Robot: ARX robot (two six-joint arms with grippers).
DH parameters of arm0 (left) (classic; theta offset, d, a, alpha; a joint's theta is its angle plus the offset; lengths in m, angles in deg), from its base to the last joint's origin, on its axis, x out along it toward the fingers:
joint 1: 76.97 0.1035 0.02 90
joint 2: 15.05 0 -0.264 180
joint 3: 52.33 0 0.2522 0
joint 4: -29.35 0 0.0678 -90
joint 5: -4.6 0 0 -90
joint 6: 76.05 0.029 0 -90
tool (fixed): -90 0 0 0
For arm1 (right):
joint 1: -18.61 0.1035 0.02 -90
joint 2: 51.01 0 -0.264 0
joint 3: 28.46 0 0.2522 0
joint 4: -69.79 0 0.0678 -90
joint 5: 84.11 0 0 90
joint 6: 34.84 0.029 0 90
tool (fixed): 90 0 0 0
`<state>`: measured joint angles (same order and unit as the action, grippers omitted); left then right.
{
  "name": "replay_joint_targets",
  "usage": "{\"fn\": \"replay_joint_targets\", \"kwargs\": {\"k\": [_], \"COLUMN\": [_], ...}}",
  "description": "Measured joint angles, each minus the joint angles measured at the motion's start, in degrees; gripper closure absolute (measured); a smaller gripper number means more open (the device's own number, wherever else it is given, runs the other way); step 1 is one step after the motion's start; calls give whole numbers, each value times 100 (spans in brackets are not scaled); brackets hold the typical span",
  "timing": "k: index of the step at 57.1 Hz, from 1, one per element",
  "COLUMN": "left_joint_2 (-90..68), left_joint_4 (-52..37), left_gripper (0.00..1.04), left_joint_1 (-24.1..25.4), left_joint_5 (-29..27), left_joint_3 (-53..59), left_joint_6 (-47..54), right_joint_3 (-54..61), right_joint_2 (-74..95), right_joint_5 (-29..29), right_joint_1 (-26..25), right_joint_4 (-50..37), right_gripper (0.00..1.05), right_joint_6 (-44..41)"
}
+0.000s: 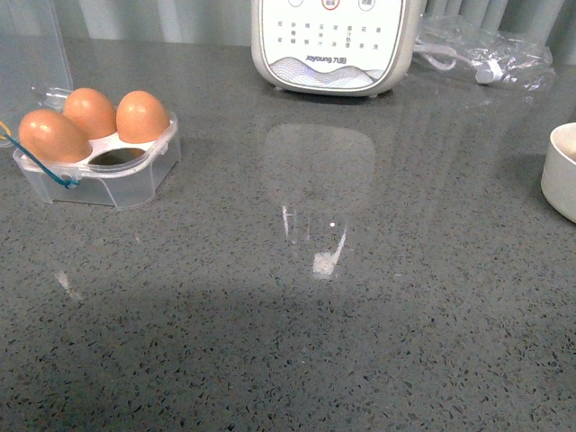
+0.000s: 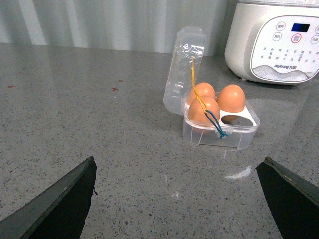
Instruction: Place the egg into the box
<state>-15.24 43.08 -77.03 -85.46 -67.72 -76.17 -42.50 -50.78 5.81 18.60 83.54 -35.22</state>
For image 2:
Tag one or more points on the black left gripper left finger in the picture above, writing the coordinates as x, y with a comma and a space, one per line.
59, 212

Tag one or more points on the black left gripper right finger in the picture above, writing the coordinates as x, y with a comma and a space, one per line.
292, 200

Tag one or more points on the clear plastic egg box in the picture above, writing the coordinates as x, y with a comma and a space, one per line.
223, 118

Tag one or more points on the brown egg back right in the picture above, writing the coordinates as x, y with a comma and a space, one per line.
232, 99

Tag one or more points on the brown egg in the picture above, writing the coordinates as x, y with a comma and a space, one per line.
232, 99
203, 89
196, 114

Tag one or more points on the brown egg front left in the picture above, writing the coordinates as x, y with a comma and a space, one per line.
196, 114

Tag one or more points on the brown egg back left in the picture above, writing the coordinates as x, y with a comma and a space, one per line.
203, 89

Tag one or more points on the blue rubber band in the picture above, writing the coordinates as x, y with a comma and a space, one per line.
213, 119

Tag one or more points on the white Joyoung cooker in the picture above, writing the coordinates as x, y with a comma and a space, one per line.
274, 41

